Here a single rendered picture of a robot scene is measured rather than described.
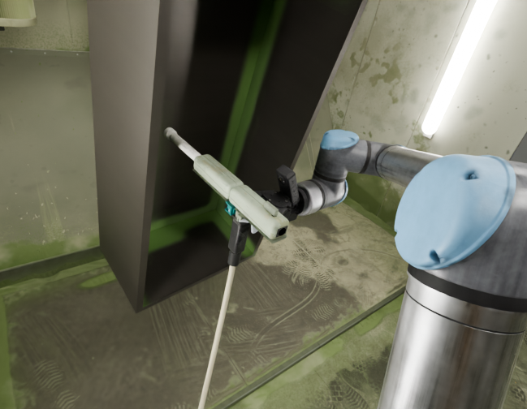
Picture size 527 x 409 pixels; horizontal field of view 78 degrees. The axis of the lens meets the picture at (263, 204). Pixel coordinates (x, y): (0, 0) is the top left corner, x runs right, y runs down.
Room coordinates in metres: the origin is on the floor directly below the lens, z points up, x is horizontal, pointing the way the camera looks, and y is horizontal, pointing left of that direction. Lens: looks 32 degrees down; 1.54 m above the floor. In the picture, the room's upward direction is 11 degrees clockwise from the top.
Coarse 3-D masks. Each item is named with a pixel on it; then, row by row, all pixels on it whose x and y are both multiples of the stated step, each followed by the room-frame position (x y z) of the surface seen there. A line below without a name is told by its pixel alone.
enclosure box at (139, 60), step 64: (128, 0) 0.72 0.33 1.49; (192, 0) 1.09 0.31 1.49; (256, 0) 1.26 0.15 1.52; (320, 0) 1.18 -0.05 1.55; (128, 64) 0.73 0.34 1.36; (192, 64) 1.14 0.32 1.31; (256, 64) 1.34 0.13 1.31; (320, 64) 1.14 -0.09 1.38; (128, 128) 0.75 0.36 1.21; (192, 128) 1.20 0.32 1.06; (256, 128) 1.31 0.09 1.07; (128, 192) 0.77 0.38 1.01; (192, 192) 1.30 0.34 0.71; (128, 256) 0.80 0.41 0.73; (192, 256) 1.11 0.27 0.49
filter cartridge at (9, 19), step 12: (0, 0) 1.44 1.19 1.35; (12, 0) 1.47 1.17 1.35; (24, 0) 1.53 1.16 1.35; (0, 12) 1.43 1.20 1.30; (12, 12) 1.47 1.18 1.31; (24, 12) 1.52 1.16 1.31; (0, 24) 1.42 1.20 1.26; (12, 24) 1.45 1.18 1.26; (24, 24) 1.50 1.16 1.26; (36, 24) 1.58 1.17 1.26
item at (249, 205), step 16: (176, 144) 0.81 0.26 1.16; (208, 160) 0.71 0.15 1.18; (208, 176) 0.67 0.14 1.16; (224, 176) 0.65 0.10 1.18; (224, 192) 0.62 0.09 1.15; (240, 192) 0.60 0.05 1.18; (240, 208) 0.58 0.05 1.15; (256, 208) 0.56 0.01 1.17; (272, 208) 0.55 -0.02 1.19; (240, 224) 0.58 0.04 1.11; (256, 224) 0.54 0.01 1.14; (272, 224) 0.52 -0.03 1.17; (288, 224) 0.54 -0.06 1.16; (240, 240) 0.59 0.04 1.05; (272, 240) 0.52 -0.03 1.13
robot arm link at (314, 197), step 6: (300, 186) 0.76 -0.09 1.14; (306, 186) 0.75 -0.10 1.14; (312, 186) 0.76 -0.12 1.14; (306, 192) 0.74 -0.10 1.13; (312, 192) 0.74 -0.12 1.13; (318, 192) 0.76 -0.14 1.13; (312, 198) 0.73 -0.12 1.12; (318, 198) 0.75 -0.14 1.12; (312, 204) 0.72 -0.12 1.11; (318, 204) 0.74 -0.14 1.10; (306, 210) 0.73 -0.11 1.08; (312, 210) 0.73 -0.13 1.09
